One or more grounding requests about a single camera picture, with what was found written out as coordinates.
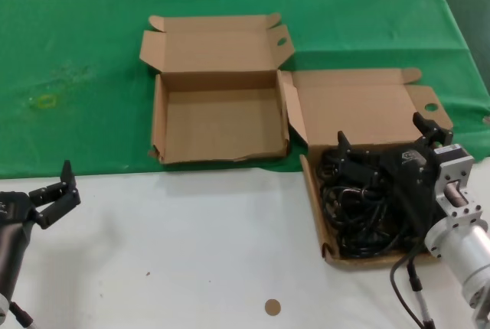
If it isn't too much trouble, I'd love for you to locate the yellow green ring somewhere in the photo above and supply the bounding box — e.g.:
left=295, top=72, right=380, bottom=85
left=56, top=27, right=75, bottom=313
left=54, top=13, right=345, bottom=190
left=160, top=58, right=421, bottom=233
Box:
left=34, top=94, right=58, bottom=110

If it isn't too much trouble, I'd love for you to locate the right arm cable silver connector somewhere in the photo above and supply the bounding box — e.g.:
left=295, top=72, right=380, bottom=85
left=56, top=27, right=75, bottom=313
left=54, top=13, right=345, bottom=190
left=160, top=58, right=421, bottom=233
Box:
left=406, top=258, right=436, bottom=329

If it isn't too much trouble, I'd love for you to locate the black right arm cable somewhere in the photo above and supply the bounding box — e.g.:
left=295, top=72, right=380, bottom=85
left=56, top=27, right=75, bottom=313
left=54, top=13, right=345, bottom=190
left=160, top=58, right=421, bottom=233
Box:
left=390, top=244, right=430, bottom=329

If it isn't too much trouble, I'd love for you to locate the cardboard box with torn rim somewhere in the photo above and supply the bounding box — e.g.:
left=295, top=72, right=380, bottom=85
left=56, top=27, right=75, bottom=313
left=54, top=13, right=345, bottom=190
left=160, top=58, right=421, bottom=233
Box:
left=138, top=12, right=296, bottom=165

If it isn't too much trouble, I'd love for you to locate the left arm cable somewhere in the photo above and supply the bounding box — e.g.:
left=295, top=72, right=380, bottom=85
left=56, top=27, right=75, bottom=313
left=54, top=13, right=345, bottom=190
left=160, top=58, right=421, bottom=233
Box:
left=8, top=301, right=36, bottom=329

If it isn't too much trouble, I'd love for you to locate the brown cardboard disc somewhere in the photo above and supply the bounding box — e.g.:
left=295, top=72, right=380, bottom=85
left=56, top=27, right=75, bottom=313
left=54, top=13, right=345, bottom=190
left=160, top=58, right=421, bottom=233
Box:
left=264, top=298, right=282, bottom=317

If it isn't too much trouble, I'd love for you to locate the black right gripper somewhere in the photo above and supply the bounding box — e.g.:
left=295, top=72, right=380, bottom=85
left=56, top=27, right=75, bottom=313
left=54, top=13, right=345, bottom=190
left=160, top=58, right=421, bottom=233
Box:
left=336, top=111, right=455, bottom=236

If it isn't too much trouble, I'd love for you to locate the green table cloth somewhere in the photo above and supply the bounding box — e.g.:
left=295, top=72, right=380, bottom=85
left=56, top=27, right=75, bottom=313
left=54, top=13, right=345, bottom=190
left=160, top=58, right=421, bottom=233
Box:
left=0, top=0, right=490, bottom=179

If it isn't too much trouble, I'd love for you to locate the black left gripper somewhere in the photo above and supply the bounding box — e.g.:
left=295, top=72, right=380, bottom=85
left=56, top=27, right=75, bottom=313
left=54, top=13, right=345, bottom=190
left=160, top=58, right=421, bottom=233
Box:
left=0, top=159, right=83, bottom=299

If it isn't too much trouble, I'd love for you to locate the cardboard box with intact rim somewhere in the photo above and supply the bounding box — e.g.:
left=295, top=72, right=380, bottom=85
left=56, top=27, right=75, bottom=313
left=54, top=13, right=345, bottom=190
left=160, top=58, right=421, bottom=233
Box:
left=277, top=67, right=455, bottom=272

